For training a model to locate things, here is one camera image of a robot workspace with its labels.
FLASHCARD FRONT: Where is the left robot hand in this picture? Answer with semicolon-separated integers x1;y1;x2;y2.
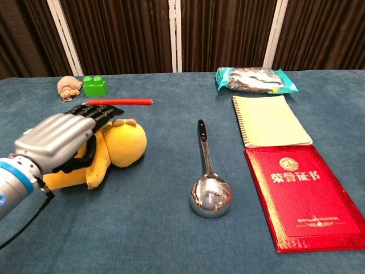
14;104;125;175

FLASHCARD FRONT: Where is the yellow plush duck toy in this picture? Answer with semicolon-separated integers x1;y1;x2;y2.
42;118;148;191

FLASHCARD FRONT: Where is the green building block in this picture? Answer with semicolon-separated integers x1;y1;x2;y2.
82;75;109;97

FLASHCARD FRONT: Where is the red candle stick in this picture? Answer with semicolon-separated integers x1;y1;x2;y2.
82;98;154;106

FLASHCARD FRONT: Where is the blue table cloth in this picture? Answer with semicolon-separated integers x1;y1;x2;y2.
0;68;365;274

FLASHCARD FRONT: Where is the steel ladle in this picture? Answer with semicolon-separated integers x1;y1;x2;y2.
190;119;233;219

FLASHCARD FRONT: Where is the teal snack package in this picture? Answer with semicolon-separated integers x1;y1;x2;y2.
214;67;300;94

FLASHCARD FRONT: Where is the yellow spiral notebook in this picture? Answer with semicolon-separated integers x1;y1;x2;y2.
231;95;314;148

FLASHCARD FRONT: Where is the red certificate folder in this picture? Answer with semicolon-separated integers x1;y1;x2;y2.
244;144;365;254

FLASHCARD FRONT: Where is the small brown figurine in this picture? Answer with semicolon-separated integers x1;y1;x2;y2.
56;75;83;103

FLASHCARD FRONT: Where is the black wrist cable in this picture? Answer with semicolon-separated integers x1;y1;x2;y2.
0;176;55;251

